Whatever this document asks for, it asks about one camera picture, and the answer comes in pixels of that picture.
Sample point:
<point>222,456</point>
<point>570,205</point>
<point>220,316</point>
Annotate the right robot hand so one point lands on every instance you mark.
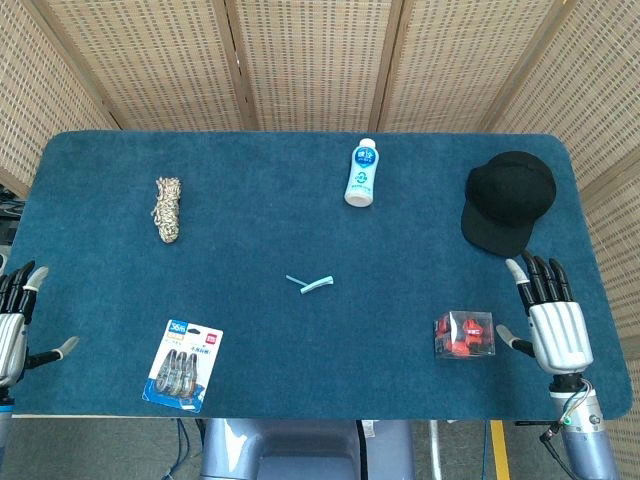
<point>557,332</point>

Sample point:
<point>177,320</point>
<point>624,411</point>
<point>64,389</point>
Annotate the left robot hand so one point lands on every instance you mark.
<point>12,327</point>

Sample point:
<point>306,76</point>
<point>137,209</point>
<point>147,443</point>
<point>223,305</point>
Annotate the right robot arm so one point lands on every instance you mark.
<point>582,430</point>

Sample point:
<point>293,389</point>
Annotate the clear box of red clips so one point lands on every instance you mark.
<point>465,335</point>

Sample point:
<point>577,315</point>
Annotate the black baseball cap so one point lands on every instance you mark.
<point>507,200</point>

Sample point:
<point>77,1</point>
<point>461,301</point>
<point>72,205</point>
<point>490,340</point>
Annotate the correction tape blister pack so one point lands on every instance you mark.
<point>182,365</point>

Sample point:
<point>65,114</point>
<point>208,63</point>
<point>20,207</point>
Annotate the white drink bottle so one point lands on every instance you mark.
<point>361,172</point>

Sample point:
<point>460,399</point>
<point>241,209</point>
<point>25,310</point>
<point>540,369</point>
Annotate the blue table mat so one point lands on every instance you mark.
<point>310,260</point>

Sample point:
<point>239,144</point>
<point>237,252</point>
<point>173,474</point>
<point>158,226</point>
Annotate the robot torso base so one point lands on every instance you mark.
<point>305,450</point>

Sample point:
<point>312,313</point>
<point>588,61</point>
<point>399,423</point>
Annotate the woven bamboo folding screen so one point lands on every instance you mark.
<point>320,60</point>

